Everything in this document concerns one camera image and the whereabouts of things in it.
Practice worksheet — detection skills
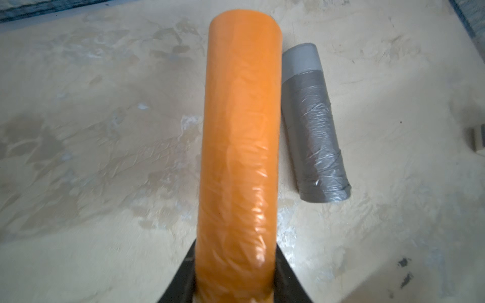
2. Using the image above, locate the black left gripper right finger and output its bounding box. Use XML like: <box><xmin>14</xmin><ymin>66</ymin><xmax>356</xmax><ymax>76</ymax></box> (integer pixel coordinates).
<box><xmin>274</xmin><ymin>246</ymin><xmax>313</xmax><ymax>303</ymax></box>

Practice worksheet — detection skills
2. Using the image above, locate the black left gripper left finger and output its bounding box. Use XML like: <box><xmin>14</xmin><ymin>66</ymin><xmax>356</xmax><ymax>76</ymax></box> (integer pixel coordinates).
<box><xmin>158</xmin><ymin>241</ymin><xmax>196</xmax><ymax>303</ymax></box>

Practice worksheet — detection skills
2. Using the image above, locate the orange trash bag roll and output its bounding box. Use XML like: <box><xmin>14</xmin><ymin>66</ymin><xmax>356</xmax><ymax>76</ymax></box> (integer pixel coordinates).
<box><xmin>195</xmin><ymin>10</ymin><xmax>282</xmax><ymax>302</ymax></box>

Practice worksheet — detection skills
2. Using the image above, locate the grey trash bag roll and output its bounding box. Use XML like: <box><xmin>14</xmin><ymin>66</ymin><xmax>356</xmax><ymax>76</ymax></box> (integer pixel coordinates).
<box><xmin>281</xmin><ymin>43</ymin><xmax>351</xmax><ymax>203</ymax></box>

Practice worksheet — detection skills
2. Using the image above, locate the light blue stapler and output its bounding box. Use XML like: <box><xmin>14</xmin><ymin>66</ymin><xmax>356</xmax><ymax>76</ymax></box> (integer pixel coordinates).
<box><xmin>471</xmin><ymin>124</ymin><xmax>485</xmax><ymax>155</ymax></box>

